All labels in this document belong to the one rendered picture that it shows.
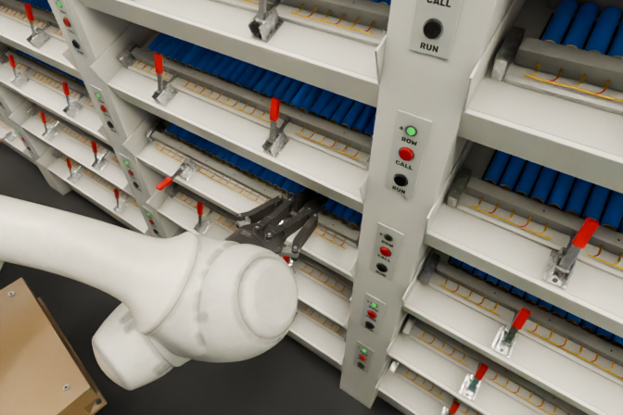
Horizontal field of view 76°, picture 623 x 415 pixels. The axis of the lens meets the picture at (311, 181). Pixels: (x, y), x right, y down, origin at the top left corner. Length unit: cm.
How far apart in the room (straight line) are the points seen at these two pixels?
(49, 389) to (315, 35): 86
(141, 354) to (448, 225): 41
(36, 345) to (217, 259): 78
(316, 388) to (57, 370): 62
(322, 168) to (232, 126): 19
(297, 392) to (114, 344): 77
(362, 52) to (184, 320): 35
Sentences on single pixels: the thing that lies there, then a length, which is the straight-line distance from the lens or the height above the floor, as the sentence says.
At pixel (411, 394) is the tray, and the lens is 108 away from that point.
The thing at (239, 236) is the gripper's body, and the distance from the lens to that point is 61.
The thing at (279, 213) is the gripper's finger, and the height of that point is 65.
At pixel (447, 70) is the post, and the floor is 97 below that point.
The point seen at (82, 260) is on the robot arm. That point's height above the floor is 88.
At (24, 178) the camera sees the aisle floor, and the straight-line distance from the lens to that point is 208.
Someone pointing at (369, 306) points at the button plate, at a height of 48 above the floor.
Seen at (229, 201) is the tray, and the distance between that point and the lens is 86.
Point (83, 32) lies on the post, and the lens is 91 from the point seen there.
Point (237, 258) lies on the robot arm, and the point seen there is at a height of 87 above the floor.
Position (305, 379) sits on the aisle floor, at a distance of 123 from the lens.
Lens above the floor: 116
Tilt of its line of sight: 44 degrees down
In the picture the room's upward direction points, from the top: straight up
